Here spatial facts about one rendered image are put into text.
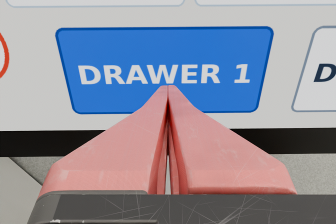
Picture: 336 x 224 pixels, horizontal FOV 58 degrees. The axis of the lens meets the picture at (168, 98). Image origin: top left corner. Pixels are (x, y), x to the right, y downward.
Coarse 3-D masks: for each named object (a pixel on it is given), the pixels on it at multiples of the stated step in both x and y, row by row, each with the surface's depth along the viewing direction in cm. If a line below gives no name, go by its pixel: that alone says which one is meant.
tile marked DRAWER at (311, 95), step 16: (320, 32) 13; (320, 48) 13; (304, 64) 14; (320, 64) 14; (304, 80) 14; (320, 80) 14; (304, 96) 15; (320, 96) 15; (288, 112) 16; (304, 112) 16; (320, 112) 16
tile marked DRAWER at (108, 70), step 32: (64, 32) 13; (96, 32) 13; (128, 32) 13; (160, 32) 13; (192, 32) 13; (224, 32) 13; (256, 32) 13; (64, 64) 14; (96, 64) 14; (128, 64) 14; (160, 64) 14; (192, 64) 14; (224, 64) 14; (256, 64) 14; (96, 96) 15; (128, 96) 15; (192, 96) 15; (224, 96) 15; (256, 96) 15
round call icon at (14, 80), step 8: (0, 16) 12; (0, 24) 13; (0, 32) 13; (0, 40) 13; (8, 40) 13; (0, 48) 13; (8, 48) 13; (0, 56) 13; (8, 56) 13; (0, 64) 14; (8, 64) 14; (16, 64) 14; (0, 72) 14; (8, 72) 14; (16, 72) 14; (0, 80) 14; (8, 80) 14; (16, 80) 14
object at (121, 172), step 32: (160, 96) 11; (128, 128) 8; (160, 128) 8; (64, 160) 6; (96, 160) 6; (128, 160) 6; (160, 160) 11; (64, 192) 5; (96, 192) 5; (128, 192) 5; (160, 192) 11
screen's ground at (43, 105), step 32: (32, 32) 13; (288, 32) 13; (32, 64) 14; (288, 64) 14; (0, 96) 15; (32, 96) 15; (64, 96) 15; (288, 96) 15; (0, 128) 16; (32, 128) 16; (64, 128) 16; (96, 128) 16
